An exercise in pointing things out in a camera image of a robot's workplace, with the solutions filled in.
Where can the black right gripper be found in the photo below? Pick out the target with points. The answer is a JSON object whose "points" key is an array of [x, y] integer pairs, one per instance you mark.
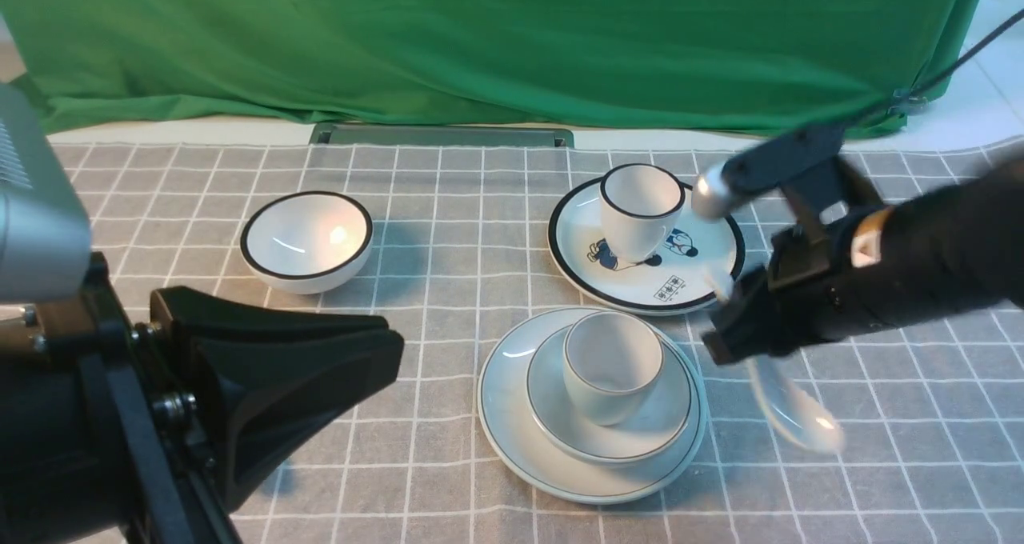
{"points": [[805, 295]]}

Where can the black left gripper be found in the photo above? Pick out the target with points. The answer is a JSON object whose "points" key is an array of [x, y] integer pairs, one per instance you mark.
{"points": [[86, 448]]}

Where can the light blue ceramic spoon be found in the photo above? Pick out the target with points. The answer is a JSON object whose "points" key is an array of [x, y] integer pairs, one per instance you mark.
{"points": [[796, 415]]}

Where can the small light blue plate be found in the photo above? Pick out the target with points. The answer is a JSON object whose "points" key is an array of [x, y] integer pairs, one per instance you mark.
{"points": [[660, 421]]}

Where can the light blue ceramic cup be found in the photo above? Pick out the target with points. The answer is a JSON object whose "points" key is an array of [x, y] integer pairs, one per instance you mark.
{"points": [[611, 362]]}

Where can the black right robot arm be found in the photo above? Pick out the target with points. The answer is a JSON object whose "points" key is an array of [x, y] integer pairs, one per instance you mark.
{"points": [[953, 250]]}

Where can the white plate black rim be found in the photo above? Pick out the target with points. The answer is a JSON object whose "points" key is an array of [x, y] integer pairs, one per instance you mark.
{"points": [[673, 281]]}

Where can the white bowl black rim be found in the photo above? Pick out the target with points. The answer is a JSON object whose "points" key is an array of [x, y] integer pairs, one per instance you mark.
{"points": [[308, 243]]}

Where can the white cup black rim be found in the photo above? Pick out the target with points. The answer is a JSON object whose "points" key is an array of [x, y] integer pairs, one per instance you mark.
{"points": [[640, 204]]}

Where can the grey checked tablecloth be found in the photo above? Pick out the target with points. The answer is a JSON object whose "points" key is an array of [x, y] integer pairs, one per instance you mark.
{"points": [[933, 413]]}

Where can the large light blue plate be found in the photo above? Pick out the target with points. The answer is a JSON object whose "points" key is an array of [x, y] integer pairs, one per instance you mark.
{"points": [[507, 421]]}

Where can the green backdrop cloth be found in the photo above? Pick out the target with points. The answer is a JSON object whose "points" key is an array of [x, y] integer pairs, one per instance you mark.
{"points": [[744, 66]]}

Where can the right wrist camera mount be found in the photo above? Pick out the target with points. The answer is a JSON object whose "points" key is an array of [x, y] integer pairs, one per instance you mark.
{"points": [[760, 172]]}

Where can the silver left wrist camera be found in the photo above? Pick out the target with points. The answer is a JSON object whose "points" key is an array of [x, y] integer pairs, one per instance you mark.
{"points": [[45, 230]]}

